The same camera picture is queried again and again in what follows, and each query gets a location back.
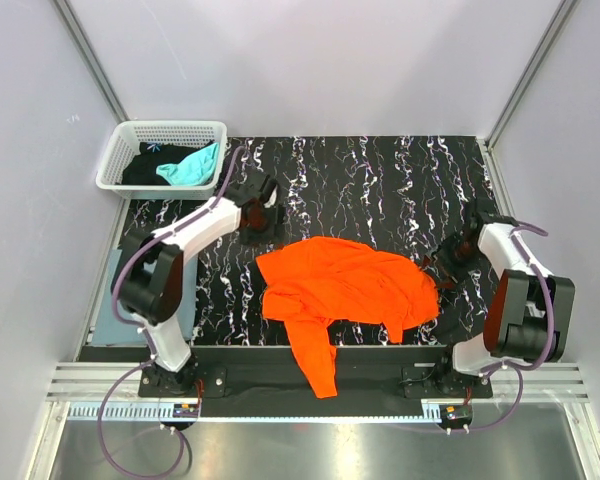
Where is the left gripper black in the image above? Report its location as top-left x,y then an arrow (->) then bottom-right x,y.
241,203 -> 287,249

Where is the corner aluminium post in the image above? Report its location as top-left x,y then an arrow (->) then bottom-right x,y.
51,0 -> 129,123
484,0 -> 580,151

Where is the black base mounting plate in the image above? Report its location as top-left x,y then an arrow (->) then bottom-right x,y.
139,346 -> 493,400

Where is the white plastic laundry basket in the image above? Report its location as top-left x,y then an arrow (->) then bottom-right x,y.
96,120 -> 227,201

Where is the orange t shirt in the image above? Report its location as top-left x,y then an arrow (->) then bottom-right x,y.
254,236 -> 441,400

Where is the folded grey-blue t shirt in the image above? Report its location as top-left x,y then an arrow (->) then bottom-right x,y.
90,249 -> 198,347

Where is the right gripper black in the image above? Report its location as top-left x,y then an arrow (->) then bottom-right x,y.
421,231 -> 483,290

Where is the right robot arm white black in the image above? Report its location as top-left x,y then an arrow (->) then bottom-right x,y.
423,198 -> 576,398

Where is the left corner aluminium post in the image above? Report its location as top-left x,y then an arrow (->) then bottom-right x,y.
51,0 -> 129,123

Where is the teal t shirt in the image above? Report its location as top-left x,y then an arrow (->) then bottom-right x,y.
155,143 -> 219,187

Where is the black marbled table mat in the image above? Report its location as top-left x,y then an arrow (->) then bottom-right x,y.
115,134 -> 541,347

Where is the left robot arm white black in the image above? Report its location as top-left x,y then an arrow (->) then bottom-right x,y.
111,172 -> 286,396

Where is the black t shirt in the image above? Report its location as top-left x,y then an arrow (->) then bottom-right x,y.
121,141 -> 216,186

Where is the slotted cable duct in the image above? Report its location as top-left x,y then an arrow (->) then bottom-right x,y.
68,398 -> 458,424

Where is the right corner aluminium post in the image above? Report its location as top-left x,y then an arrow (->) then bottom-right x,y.
484,0 -> 580,151

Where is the aluminium frame rail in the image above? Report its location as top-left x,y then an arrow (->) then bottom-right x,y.
48,362 -> 589,403

